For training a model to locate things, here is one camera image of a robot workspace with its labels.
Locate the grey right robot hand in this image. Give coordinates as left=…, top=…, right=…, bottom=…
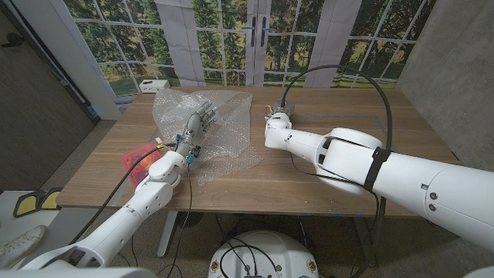
left=265, top=99, right=296, bottom=120

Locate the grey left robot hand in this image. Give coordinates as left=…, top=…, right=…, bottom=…
left=175, top=100, right=218, bottom=156

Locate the clear bubble wrap sheet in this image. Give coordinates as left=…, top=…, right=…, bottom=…
left=152, top=87, right=264, bottom=188

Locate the red plastic package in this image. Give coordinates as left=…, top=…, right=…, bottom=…
left=120, top=142, right=162, bottom=190

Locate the small white box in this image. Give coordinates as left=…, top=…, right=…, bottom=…
left=138, top=79, right=171, bottom=94

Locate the white table leg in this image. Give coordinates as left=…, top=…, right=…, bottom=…
left=353, top=215, right=378, bottom=268
left=157, top=210, right=179, bottom=258

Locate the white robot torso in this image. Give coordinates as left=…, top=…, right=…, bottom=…
left=208, top=230, right=320, bottom=278

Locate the yellow black foot pedal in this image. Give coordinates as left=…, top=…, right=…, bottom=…
left=13, top=189, right=46, bottom=219
left=40, top=187, right=63, bottom=211

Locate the white shoe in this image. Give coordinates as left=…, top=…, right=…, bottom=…
left=0, top=224, right=48, bottom=270

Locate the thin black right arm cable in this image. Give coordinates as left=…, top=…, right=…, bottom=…
left=289, top=152, right=381, bottom=219

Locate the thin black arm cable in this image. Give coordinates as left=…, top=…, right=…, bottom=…
left=154, top=160, right=194, bottom=277
left=289, top=152, right=381, bottom=219

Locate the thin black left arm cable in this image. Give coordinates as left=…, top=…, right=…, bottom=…
left=154, top=160, right=194, bottom=277

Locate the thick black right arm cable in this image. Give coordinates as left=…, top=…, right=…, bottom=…
left=281, top=64, right=394, bottom=278

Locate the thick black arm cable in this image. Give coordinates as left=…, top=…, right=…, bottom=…
left=71, top=143, right=178, bottom=240
left=281, top=64, right=394, bottom=278

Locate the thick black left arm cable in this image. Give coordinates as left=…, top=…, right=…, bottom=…
left=71, top=143, right=178, bottom=240

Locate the black torso cable loop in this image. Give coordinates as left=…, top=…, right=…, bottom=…
left=219, top=238, right=279, bottom=277

